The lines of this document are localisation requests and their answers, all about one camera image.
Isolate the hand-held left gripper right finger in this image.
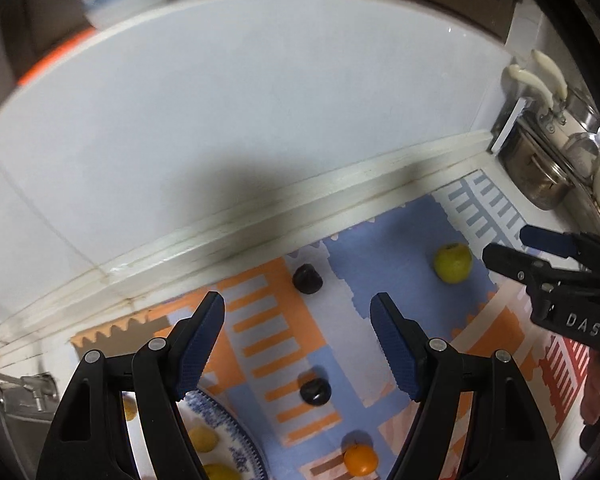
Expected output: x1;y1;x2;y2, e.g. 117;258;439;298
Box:
370;292;563;480

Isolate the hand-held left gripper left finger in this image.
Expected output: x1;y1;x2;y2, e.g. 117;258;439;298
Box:
35;291;226;480

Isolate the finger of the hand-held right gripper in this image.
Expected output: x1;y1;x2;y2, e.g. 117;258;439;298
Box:
482;242;600;293
519;225;600;273

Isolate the yellow-green apple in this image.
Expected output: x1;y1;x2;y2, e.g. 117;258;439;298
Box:
433;243;473;283

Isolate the white plate with blue rim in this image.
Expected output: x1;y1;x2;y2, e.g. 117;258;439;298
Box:
122;390;268;480

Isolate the dark purple plum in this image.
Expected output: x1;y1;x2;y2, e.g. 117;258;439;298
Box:
299;379;331;406
292;263;323;295

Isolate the person's right hand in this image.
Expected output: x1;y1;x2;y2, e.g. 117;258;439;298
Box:
582;355;600;423

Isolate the patterned orange and blue mat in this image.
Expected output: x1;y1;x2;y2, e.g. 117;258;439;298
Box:
70;170;600;480

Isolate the large steel pot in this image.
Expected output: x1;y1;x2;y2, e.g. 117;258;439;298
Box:
500;120;576;211

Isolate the small steel pot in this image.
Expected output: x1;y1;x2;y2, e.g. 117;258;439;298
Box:
565;87;600;131

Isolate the gooseneck steel faucet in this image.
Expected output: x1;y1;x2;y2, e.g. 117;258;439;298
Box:
20;372;56;411

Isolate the dark kitchen sink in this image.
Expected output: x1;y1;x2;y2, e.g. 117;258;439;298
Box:
0;380;48;480

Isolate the cream pan handle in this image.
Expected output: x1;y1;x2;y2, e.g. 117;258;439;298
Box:
502;65;556;111
530;50;568;98

